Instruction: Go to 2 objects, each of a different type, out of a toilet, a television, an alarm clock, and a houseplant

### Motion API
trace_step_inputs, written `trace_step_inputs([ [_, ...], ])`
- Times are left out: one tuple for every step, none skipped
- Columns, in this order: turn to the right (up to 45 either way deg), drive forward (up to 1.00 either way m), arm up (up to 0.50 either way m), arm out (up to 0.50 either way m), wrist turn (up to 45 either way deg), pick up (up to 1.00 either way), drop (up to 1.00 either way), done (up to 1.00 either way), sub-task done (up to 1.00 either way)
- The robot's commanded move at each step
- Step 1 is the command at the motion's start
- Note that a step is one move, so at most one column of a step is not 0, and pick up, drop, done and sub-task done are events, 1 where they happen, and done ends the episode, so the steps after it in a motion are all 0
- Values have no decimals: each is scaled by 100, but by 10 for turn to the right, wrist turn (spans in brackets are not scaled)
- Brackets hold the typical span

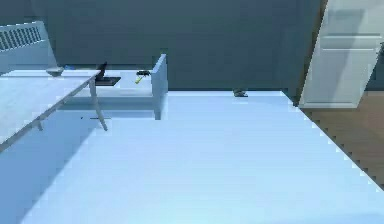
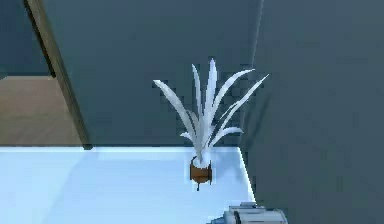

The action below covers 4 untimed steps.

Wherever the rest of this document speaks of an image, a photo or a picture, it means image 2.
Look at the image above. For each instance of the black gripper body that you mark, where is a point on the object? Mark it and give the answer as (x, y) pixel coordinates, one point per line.
(230, 218)

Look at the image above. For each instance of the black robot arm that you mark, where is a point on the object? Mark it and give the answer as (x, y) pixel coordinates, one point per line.
(263, 216)

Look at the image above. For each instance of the white houseplant in brown pot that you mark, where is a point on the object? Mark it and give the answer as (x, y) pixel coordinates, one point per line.
(200, 173)

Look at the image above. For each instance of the brown door frame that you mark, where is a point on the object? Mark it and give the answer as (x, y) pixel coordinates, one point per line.
(57, 63)

